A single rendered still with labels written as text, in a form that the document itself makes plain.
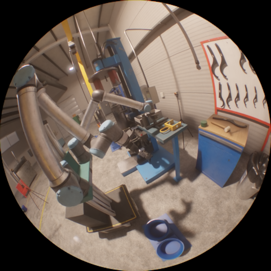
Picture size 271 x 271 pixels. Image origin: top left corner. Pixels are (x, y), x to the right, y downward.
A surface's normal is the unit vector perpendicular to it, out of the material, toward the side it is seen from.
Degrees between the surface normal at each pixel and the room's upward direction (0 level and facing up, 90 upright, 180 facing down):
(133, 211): 0
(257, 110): 90
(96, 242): 0
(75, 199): 95
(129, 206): 0
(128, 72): 90
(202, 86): 90
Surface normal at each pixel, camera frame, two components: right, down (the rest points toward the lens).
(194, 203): -0.33, -0.83
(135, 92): 0.36, 0.32
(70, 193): 0.71, 0.18
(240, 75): -0.87, 0.45
